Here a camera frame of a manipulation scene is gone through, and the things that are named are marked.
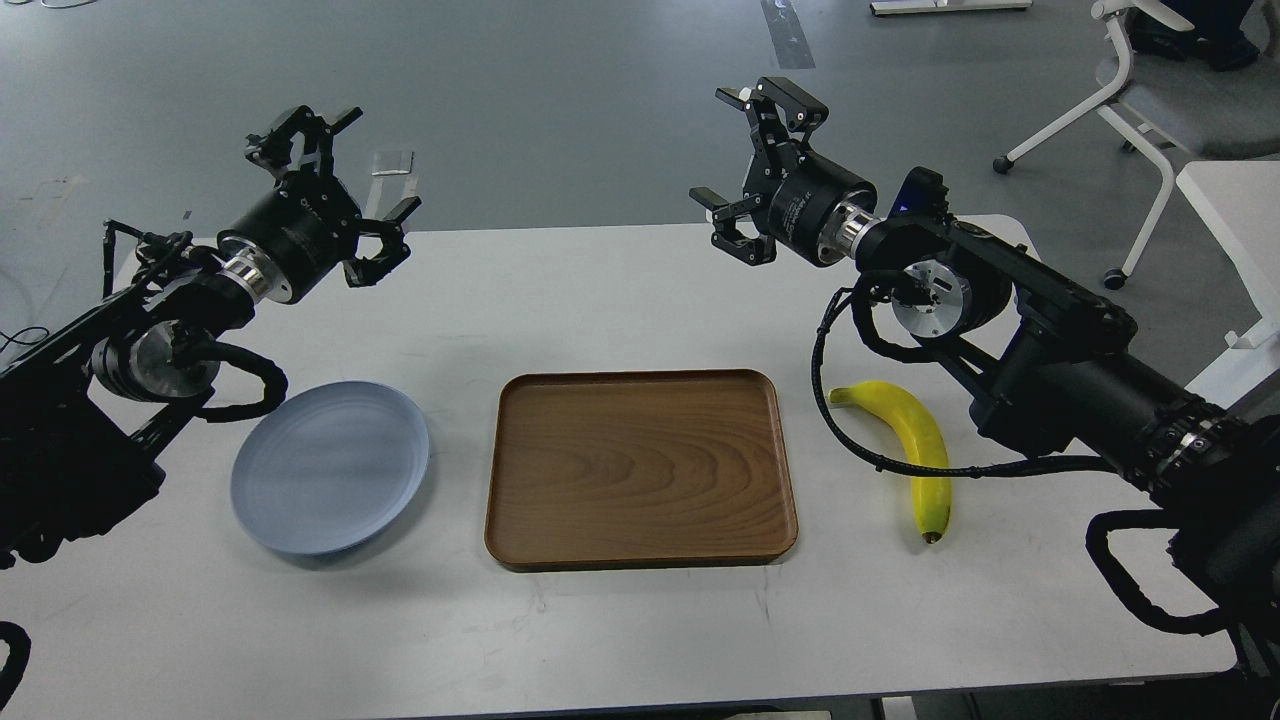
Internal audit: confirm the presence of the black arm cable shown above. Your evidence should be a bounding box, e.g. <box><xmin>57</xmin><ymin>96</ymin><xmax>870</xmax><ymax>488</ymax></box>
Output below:
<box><xmin>186</xmin><ymin>340</ymin><xmax>291</xmax><ymax>424</ymax></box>
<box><xmin>812</xmin><ymin>284</ymin><xmax>1121</xmax><ymax>478</ymax></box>

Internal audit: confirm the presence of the brown wooden tray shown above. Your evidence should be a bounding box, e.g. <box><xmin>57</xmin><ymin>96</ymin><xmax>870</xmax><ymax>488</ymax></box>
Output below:
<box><xmin>484</xmin><ymin>369</ymin><xmax>799</xmax><ymax>571</ymax></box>

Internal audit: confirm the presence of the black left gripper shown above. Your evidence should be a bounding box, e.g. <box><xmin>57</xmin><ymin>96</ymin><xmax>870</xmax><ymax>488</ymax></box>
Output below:
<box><xmin>218</xmin><ymin>105</ymin><xmax>422</xmax><ymax>304</ymax></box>

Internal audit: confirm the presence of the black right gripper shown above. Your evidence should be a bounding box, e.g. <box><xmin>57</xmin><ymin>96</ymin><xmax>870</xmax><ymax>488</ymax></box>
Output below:
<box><xmin>689</xmin><ymin>77</ymin><xmax>878</xmax><ymax>268</ymax></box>

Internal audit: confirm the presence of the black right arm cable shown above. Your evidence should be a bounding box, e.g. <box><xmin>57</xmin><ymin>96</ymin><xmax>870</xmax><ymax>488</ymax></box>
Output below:
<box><xmin>812</xmin><ymin>284</ymin><xmax>1121</xmax><ymax>478</ymax></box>

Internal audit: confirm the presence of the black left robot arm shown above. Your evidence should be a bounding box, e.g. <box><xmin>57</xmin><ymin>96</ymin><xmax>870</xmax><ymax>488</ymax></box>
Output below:
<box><xmin>1</xmin><ymin>105</ymin><xmax>421</xmax><ymax>569</ymax></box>

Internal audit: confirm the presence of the white grey office chair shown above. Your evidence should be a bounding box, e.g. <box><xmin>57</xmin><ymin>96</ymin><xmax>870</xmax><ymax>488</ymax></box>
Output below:
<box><xmin>993</xmin><ymin>1</ymin><xmax>1279</xmax><ymax>290</ymax></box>

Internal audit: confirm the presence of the yellow banana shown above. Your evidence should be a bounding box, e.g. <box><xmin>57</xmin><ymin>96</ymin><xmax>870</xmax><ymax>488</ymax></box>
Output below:
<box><xmin>827</xmin><ymin>380</ymin><xmax>954</xmax><ymax>544</ymax></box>

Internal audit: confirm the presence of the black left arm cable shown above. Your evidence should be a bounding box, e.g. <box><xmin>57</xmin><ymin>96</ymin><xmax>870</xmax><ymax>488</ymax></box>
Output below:
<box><xmin>186</xmin><ymin>340</ymin><xmax>291</xmax><ymax>424</ymax></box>

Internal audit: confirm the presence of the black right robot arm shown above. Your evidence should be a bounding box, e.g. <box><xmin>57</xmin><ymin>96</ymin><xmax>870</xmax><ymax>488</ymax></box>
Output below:
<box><xmin>689</xmin><ymin>76</ymin><xmax>1279</xmax><ymax>684</ymax></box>

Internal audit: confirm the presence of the white side table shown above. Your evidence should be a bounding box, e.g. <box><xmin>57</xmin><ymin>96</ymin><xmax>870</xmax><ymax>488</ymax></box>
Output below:
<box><xmin>1175</xmin><ymin>159</ymin><xmax>1279</xmax><ymax>407</ymax></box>

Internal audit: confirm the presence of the blue round plate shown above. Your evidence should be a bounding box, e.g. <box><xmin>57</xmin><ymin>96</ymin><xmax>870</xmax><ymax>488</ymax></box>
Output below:
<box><xmin>229</xmin><ymin>380</ymin><xmax>431</xmax><ymax>557</ymax></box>

